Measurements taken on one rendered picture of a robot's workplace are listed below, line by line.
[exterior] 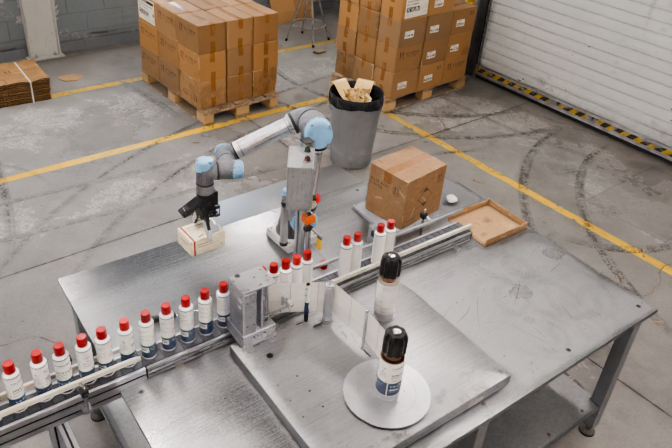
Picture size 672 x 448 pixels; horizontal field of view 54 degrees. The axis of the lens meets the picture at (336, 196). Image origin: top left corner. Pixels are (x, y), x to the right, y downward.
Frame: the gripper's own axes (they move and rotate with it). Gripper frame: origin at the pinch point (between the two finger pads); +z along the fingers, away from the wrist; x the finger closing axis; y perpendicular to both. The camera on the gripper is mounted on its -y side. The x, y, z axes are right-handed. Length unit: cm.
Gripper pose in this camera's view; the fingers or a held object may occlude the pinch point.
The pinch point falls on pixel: (201, 233)
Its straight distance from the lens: 288.0
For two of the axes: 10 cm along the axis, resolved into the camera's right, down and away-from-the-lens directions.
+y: 7.8, -2.7, 5.7
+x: -6.2, -4.5, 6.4
